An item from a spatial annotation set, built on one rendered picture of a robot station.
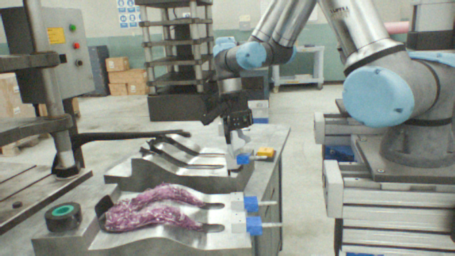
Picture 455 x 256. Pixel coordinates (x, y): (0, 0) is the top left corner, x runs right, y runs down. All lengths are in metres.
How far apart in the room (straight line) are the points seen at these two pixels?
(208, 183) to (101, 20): 7.41
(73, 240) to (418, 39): 0.99
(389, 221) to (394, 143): 0.18
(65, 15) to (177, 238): 1.21
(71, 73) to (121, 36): 6.46
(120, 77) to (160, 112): 2.83
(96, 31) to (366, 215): 7.92
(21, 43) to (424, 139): 1.48
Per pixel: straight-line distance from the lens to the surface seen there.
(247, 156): 1.06
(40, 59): 1.41
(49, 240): 0.89
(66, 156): 1.50
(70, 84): 1.69
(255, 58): 0.94
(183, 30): 6.24
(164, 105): 5.13
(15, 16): 1.65
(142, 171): 1.18
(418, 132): 0.79
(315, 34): 7.43
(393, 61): 0.66
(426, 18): 1.03
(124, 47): 8.12
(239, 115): 1.03
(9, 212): 1.37
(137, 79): 7.67
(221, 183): 1.07
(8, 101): 4.70
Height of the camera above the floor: 1.34
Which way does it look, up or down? 17 degrees down
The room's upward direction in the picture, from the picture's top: 4 degrees counter-clockwise
